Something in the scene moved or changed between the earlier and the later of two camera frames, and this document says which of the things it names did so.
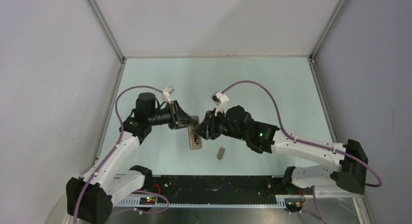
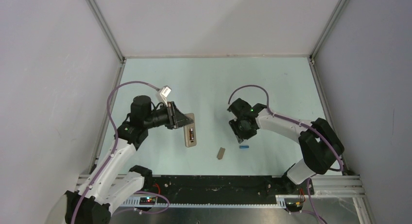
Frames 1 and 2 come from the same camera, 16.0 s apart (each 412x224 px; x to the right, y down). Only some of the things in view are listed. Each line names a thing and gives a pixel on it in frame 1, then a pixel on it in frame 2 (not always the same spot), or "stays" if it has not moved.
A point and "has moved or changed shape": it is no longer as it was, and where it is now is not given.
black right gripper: (207, 129) -> (240, 135)
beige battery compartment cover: (220, 153) stays
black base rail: (218, 189) stays
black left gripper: (178, 116) stays
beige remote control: (195, 140) has moved or changed shape
